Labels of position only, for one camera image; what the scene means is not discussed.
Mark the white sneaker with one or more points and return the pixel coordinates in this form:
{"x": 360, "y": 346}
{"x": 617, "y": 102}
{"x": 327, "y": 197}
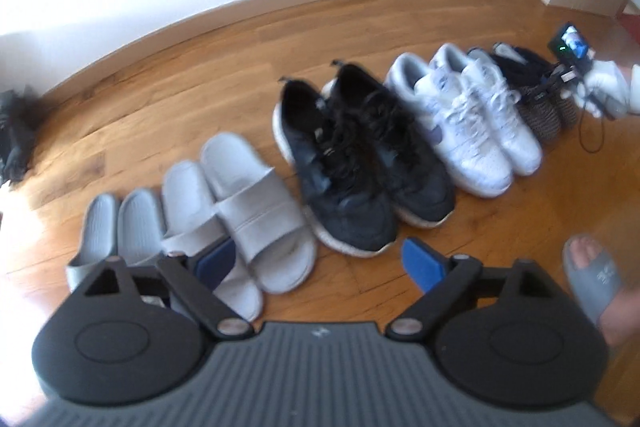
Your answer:
{"x": 465, "y": 142}
{"x": 505, "y": 127}

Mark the person's foot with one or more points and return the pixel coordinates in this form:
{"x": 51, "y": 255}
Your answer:
{"x": 625, "y": 312}

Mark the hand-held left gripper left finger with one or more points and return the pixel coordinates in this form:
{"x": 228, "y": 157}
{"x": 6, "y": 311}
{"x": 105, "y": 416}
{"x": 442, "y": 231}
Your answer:
{"x": 215, "y": 264}

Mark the light grey slide sandal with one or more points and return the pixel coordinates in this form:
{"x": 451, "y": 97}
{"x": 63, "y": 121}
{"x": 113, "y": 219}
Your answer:
{"x": 260, "y": 212}
{"x": 190, "y": 202}

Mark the black sneaker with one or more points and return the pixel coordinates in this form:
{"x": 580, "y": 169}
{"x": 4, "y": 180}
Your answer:
{"x": 330, "y": 187}
{"x": 400, "y": 157}

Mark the person's grey slide sandal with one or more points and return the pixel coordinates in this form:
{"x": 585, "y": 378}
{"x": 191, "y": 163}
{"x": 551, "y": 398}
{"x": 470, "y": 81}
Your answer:
{"x": 595, "y": 282}

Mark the dark grey slide sandal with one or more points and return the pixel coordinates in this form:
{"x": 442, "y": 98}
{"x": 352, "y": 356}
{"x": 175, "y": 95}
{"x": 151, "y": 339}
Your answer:
{"x": 95, "y": 227}
{"x": 142, "y": 222}

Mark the person's right forearm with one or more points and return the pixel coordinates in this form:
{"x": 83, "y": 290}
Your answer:
{"x": 635, "y": 89}

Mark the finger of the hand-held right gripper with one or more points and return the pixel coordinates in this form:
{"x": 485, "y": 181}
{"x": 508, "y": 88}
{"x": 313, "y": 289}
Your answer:
{"x": 550, "y": 88}

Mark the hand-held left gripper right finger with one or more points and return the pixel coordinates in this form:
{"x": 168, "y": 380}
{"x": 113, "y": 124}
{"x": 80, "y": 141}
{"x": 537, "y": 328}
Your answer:
{"x": 425, "y": 264}

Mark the houndstooth house slipper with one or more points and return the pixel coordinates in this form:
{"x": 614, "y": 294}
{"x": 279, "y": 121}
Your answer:
{"x": 520, "y": 57}
{"x": 542, "y": 119}

